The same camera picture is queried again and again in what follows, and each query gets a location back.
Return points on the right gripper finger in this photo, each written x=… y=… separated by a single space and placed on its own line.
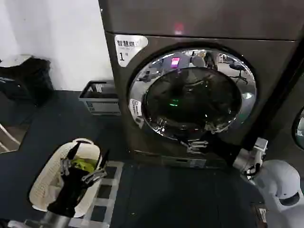
x=194 y=143
x=197 y=150

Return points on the round dryer door dark glass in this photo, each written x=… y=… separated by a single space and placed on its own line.
x=300 y=130

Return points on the grey plastic crate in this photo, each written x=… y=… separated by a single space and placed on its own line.
x=99 y=104

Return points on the white curved frame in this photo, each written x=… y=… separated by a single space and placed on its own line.
x=7 y=140

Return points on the white woven laundry basket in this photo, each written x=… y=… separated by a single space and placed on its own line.
x=48 y=175

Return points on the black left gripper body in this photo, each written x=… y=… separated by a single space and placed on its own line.
x=69 y=194

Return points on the black plastic crate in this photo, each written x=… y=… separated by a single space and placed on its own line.
x=26 y=80

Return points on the round chrome glass dryer door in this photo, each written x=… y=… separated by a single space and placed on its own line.
x=190 y=95

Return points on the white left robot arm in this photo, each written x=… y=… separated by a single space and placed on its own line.
x=52 y=221

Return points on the grey dryer without sticker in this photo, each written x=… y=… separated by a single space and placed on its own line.
x=299 y=95

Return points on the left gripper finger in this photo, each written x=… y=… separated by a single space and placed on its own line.
x=97 y=174
x=67 y=166

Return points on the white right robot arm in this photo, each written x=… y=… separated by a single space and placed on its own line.
x=280 y=185

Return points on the white cloth on black crate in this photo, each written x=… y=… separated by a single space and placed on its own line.
x=14 y=59

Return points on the yellow-green garment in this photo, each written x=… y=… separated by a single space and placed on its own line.
x=83 y=164

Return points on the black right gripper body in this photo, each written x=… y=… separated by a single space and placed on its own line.
x=224 y=150

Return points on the grey dryer with number sticker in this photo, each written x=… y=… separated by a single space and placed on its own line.
x=213 y=21

